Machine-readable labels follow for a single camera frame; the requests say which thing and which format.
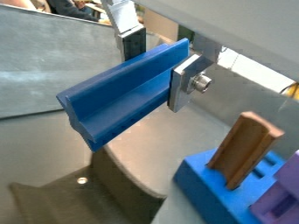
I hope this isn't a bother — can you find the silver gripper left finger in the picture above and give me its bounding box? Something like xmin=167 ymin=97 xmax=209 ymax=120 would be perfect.
xmin=100 ymin=0 xmax=145 ymax=61

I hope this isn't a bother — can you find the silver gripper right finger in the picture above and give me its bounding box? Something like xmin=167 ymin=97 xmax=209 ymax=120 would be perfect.
xmin=167 ymin=34 xmax=221 ymax=112

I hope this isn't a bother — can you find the blue star prism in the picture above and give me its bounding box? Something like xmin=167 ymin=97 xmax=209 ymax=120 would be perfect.
xmin=57 ymin=38 xmax=189 ymax=151

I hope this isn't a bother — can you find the blue peg board base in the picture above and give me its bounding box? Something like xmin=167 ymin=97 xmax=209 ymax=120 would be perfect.
xmin=173 ymin=149 xmax=285 ymax=224

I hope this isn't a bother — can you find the dark grey curved fixture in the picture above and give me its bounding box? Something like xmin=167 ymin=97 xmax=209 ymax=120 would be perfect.
xmin=9 ymin=147 xmax=165 ymax=224

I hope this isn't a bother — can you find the brown peg block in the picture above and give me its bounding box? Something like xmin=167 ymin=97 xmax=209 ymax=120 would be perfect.
xmin=207 ymin=111 xmax=284 ymax=190

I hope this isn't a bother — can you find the purple peg block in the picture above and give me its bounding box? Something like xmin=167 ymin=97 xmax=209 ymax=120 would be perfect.
xmin=249 ymin=150 xmax=299 ymax=224

